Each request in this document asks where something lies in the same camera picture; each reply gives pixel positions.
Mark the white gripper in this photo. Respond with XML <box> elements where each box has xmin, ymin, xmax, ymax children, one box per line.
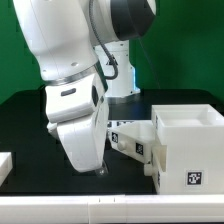
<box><xmin>57</xmin><ymin>101</ymin><xmax>109</xmax><ymax>176</ymax></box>

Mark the white drawer cabinet box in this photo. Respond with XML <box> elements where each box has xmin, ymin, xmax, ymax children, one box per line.
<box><xmin>151</xmin><ymin>104</ymin><xmax>224</xmax><ymax>195</ymax></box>

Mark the white upside-down drawer with knob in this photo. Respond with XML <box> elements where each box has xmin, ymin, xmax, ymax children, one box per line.
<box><xmin>144</xmin><ymin>146</ymin><xmax>167</xmax><ymax>194</ymax></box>

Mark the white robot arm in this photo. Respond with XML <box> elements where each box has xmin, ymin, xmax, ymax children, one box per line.
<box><xmin>13</xmin><ymin>0</ymin><xmax>156</xmax><ymax>172</ymax></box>

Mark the white front fence rail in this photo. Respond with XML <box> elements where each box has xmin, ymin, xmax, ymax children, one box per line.
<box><xmin>0</xmin><ymin>195</ymin><xmax>224</xmax><ymax>224</ymax></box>

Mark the white fence rail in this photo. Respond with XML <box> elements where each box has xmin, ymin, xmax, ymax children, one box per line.
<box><xmin>0</xmin><ymin>195</ymin><xmax>224</xmax><ymax>224</ymax></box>
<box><xmin>0</xmin><ymin>152</ymin><xmax>13</xmax><ymax>186</ymax></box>

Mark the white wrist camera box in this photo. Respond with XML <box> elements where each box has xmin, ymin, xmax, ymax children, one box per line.
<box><xmin>44</xmin><ymin>72</ymin><xmax>101</xmax><ymax>136</ymax></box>

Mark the white left fence rail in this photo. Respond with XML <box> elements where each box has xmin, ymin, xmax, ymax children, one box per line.
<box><xmin>0</xmin><ymin>152</ymin><xmax>13</xmax><ymax>186</ymax></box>

